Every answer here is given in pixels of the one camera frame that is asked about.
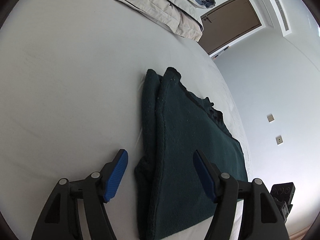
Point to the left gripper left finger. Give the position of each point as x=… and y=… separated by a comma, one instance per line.
x=59, y=218

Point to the dark green sweater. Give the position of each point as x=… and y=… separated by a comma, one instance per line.
x=176, y=123

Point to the white ceiling air vent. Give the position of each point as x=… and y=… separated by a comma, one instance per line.
x=281, y=17

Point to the brown wooden door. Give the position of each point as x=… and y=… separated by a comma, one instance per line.
x=227, y=22

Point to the beige wall switch upper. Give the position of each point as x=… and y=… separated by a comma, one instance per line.
x=270, y=118

